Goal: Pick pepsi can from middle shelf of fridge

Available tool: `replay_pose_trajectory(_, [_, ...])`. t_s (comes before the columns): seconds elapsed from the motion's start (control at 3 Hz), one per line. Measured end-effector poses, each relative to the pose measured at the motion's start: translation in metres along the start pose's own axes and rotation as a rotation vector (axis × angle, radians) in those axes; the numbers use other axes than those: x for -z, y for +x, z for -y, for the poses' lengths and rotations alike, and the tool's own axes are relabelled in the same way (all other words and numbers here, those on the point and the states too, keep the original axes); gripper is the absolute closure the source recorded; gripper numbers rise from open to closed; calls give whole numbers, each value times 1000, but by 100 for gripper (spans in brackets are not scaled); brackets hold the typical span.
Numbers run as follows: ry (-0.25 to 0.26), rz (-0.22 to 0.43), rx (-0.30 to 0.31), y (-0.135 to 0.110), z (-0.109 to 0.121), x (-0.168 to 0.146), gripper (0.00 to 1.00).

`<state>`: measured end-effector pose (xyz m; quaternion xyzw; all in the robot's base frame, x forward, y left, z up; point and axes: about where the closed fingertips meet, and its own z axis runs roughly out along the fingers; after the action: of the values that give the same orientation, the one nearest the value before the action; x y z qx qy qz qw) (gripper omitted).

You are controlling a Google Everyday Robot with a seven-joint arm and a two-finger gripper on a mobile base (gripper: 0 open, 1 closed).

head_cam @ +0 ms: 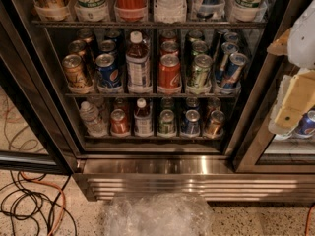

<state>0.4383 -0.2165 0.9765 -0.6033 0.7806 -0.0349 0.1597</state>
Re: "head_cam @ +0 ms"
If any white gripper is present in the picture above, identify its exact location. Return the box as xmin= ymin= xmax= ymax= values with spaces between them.
xmin=267 ymin=29 xmax=315 ymax=135

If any blue pepsi can front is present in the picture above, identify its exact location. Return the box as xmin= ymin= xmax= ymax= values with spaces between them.
xmin=95 ymin=54 xmax=121 ymax=89

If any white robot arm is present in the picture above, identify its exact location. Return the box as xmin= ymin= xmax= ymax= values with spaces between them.
xmin=267 ymin=0 xmax=315 ymax=135

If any blue can right compartment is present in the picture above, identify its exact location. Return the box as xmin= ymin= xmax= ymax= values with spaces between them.
xmin=294 ymin=109 xmax=315 ymax=138

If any blue red bull can front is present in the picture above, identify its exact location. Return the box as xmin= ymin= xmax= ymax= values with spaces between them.
xmin=220 ymin=52 xmax=248 ymax=89

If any red bull can second row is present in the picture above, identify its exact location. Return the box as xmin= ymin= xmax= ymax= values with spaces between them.
xmin=215 ymin=42 xmax=239 ymax=84

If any gold can bottom shelf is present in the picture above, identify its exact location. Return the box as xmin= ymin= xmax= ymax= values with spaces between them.
xmin=204 ymin=110 xmax=225 ymax=136

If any green soda can front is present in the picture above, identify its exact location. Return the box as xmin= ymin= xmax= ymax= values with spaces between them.
xmin=188 ymin=54 xmax=213 ymax=89

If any blue can bottom shelf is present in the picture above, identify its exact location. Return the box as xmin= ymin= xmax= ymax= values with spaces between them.
xmin=181 ymin=109 xmax=200 ymax=136

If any green can second row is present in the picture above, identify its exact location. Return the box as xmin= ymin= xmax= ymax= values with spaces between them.
xmin=191 ymin=40 xmax=208 ymax=56

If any red coca-cola can front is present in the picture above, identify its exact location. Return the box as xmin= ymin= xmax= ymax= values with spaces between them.
xmin=158 ymin=54 xmax=180 ymax=89

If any blue bottle top shelf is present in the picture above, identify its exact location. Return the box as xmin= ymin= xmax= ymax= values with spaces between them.
xmin=192 ymin=0 xmax=225 ymax=21

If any green can bottom shelf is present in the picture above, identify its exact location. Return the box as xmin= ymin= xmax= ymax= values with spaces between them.
xmin=158 ymin=109 xmax=175 ymax=135

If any tea bottle bottom shelf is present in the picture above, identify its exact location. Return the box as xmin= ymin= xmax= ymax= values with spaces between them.
xmin=134 ymin=98 xmax=153 ymax=137

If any clear water bottle top shelf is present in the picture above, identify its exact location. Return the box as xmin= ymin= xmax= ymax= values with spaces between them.
xmin=154 ymin=0 xmax=187 ymax=24

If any stainless steel fridge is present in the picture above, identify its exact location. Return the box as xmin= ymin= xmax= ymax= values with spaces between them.
xmin=0 ymin=0 xmax=315 ymax=204

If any iced tea bottle middle shelf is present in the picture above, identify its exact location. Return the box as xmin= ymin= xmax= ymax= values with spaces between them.
xmin=126 ymin=30 xmax=151 ymax=89

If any red can bottom shelf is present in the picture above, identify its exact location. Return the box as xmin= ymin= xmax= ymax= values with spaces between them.
xmin=110 ymin=109 xmax=130 ymax=135

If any coca-cola bottle top shelf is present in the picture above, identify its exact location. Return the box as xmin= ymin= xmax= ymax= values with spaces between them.
xmin=116 ymin=0 xmax=147 ymax=22

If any blue pepsi can second row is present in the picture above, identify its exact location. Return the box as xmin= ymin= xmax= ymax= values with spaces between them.
xmin=99 ymin=39 xmax=118 ymax=57

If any water bottle bottom shelf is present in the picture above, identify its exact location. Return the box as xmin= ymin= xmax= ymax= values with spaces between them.
xmin=79 ymin=101 xmax=107 ymax=137

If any gold can second row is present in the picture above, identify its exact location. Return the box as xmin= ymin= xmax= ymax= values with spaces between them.
xmin=68 ymin=39 xmax=94 ymax=63

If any gold soda can front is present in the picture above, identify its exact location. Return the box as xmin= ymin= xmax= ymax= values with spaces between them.
xmin=62 ymin=54 xmax=92 ymax=89

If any open glass fridge door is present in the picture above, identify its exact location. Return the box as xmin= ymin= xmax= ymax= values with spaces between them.
xmin=0 ymin=18 xmax=78 ymax=175

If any white green bottle top right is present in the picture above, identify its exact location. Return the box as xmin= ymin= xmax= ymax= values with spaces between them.
xmin=233 ymin=0 xmax=263 ymax=22

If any white green bottle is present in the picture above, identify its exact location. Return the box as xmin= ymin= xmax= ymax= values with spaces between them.
xmin=233 ymin=0 xmax=263 ymax=22
xmin=75 ymin=0 xmax=107 ymax=22

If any crumpled clear plastic wrap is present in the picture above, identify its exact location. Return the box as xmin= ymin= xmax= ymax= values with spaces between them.
xmin=104 ymin=193 xmax=214 ymax=236

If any white green bottle top left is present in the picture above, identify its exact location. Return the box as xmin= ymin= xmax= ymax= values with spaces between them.
xmin=75 ymin=0 xmax=107 ymax=22

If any brown bottle top left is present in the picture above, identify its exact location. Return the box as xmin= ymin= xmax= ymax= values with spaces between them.
xmin=34 ymin=0 xmax=76 ymax=22

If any orange cable on floor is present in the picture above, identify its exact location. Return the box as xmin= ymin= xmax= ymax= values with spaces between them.
xmin=18 ymin=170 xmax=67 ymax=236

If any black cable on floor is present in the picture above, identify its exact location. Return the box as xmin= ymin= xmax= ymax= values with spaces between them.
xmin=0 ymin=170 xmax=78 ymax=236

